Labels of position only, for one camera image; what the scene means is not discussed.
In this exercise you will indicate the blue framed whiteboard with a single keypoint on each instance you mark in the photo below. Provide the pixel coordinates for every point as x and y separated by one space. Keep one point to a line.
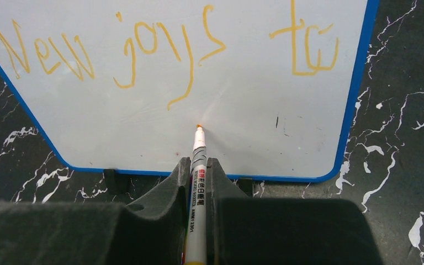
124 84

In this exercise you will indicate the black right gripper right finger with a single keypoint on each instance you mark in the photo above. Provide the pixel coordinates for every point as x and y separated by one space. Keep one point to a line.
245 230

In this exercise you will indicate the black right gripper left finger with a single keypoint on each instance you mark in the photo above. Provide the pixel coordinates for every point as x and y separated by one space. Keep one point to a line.
149 230

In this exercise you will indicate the yellow white marker pen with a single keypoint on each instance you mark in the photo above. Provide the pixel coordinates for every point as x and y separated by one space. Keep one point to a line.
195 244

